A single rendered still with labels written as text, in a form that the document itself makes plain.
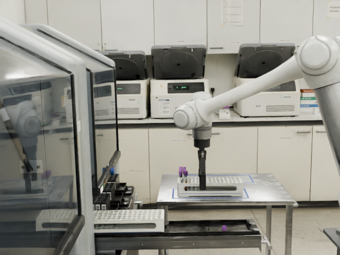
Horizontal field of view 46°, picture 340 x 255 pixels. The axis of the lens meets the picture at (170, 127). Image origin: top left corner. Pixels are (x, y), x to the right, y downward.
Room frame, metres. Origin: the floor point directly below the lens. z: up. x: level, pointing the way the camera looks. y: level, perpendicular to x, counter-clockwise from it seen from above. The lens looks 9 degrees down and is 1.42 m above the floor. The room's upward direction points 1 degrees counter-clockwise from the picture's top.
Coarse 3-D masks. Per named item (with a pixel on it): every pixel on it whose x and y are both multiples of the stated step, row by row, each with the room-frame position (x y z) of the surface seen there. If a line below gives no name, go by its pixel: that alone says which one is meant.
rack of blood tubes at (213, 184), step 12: (192, 180) 1.82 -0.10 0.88; (216, 180) 1.81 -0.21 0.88; (228, 180) 1.80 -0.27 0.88; (240, 180) 1.79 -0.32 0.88; (180, 192) 1.76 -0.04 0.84; (192, 192) 1.76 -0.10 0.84; (204, 192) 1.76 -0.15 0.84; (216, 192) 1.76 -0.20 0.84; (228, 192) 1.76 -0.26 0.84; (240, 192) 1.75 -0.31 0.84
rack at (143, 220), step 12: (96, 216) 1.43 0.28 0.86; (108, 216) 1.43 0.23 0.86; (120, 216) 1.43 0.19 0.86; (132, 216) 1.43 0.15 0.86; (144, 216) 1.43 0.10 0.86; (156, 216) 1.42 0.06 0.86; (96, 228) 1.41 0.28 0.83; (108, 228) 1.41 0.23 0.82; (120, 228) 1.45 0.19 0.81; (132, 228) 1.45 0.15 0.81; (144, 228) 1.44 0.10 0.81; (156, 228) 1.39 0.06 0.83
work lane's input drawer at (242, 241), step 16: (176, 224) 1.49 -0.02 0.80; (192, 224) 1.49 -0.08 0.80; (208, 224) 1.48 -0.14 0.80; (224, 224) 1.48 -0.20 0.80; (240, 224) 1.48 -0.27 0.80; (96, 240) 1.37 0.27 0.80; (112, 240) 1.37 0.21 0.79; (128, 240) 1.37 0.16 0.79; (144, 240) 1.37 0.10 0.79; (160, 240) 1.37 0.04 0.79; (176, 240) 1.37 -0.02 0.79; (192, 240) 1.37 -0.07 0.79; (208, 240) 1.37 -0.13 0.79; (224, 240) 1.37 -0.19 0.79; (240, 240) 1.37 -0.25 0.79; (256, 240) 1.37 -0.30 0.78
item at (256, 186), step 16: (176, 176) 2.10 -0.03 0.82; (192, 176) 2.10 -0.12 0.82; (208, 176) 2.09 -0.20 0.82; (224, 176) 2.08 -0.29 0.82; (240, 176) 2.08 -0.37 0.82; (256, 176) 2.07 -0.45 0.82; (272, 176) 2.07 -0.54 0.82; (160, 192) 1.83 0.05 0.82; (176, 192) 1.83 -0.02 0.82; (256, 192) 1.81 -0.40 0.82; (272, 192) 1.80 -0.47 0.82; (288, 192) 1.91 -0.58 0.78; (160, 208) 1.71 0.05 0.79; (288, 208) 1.69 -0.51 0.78; (288, 224) 1.69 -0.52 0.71; (288, 240) 1.69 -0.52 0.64
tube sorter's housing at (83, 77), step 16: (0, 16) 1.32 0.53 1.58; (32, 32) 1.35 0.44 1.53; (48, 32) 1.98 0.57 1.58; (80, 48) 1.98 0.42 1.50; (80, 64) 1.28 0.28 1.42; (112, 64) 1.99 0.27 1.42; (80, 80) 1.26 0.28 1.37; (80, 96) 1.26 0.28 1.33; (80, 112) 1.25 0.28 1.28; (80, 128) 1.25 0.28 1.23
